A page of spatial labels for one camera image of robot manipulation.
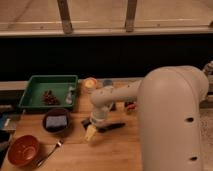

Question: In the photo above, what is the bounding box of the wooden cutting board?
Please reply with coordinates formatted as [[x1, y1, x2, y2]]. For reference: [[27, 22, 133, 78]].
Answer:
[[0, 79, 144, 171]]

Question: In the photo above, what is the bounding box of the silver fork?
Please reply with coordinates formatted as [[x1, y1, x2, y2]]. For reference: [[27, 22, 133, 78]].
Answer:
[[36, 139, 64, 167]]

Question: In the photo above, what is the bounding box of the dark round bowl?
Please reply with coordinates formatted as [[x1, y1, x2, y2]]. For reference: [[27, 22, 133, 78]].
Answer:
[[42, 108, 71, 134]]

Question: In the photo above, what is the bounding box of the glass cup with yellow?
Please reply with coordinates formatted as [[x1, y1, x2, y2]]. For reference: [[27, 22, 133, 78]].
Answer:
[[83, 77, 98, 93]]

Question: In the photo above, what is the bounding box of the red black small object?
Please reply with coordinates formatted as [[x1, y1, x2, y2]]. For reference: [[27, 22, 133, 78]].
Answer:
[[124, 102, 137, 111]]

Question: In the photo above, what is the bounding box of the small clear bottle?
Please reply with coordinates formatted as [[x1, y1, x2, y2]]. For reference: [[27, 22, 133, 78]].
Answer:
[[66, 87, 74, 104]]

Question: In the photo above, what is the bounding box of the blue sponge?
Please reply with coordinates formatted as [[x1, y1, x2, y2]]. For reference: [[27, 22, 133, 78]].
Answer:
[[46, 116, 67, 128]]

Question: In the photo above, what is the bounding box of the green plastic tray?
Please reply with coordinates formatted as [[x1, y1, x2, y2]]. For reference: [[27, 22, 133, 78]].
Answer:
[[19, 75, 78, 111]]

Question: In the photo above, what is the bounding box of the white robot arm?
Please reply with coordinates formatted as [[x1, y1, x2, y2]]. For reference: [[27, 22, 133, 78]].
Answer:
[[90, 66, 209, 171]]

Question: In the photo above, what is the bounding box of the orange bowl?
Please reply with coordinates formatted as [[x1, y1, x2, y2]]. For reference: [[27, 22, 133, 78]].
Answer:
[[8, 135, 40, 167]]

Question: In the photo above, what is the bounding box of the dark grapes bunch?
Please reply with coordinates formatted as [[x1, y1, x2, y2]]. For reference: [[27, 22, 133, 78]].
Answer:
[[42, 90, 60, 105]]

